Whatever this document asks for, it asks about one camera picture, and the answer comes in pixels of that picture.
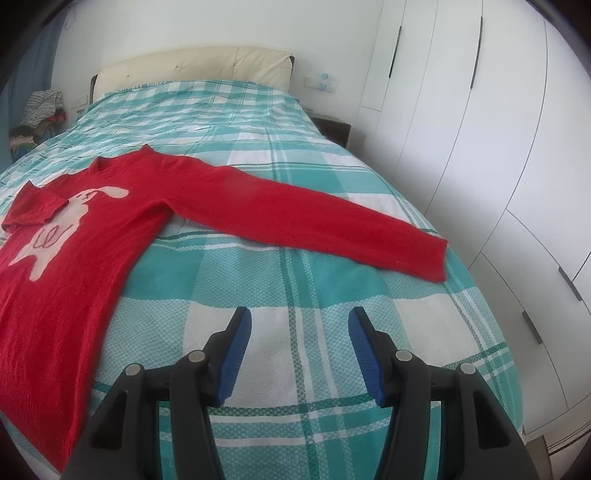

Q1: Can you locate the red knit sweater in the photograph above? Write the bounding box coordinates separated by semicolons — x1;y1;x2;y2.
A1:
1;147;447;468

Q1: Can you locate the pile of clothes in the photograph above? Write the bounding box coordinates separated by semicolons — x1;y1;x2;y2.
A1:
9;89;67;156

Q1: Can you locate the teal plaid bed sheet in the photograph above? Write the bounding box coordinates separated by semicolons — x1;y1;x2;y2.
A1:
1;80;523;479

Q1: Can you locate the white wardrobe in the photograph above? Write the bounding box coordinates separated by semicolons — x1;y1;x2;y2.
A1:
359;1;590;449

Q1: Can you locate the dark bedside table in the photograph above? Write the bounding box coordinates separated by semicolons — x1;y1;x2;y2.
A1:
310;114;352;149

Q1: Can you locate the blue curtain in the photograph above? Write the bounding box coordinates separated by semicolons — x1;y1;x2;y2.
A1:
1;13;65;171

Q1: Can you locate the cream padded headboard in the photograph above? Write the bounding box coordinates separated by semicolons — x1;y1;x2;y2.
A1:
90;46;294;101

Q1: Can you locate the white wall socket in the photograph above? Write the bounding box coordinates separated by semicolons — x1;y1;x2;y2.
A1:
304;73;335;93

